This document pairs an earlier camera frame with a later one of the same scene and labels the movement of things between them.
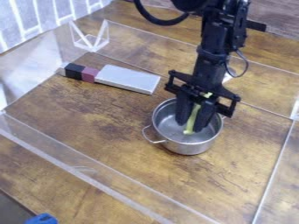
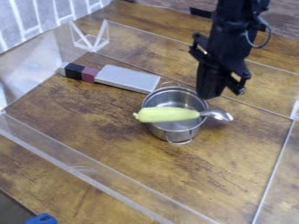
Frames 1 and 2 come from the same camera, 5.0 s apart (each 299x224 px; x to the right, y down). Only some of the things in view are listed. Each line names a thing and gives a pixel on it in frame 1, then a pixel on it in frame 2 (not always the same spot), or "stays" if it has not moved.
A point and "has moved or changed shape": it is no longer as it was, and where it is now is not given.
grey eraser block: x=118 y=77 stays
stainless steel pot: x=166 y=130 has moved or changed shape
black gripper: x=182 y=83 → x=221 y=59
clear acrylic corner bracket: x=89 y=41 stays
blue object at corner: x=43 y=219 stays
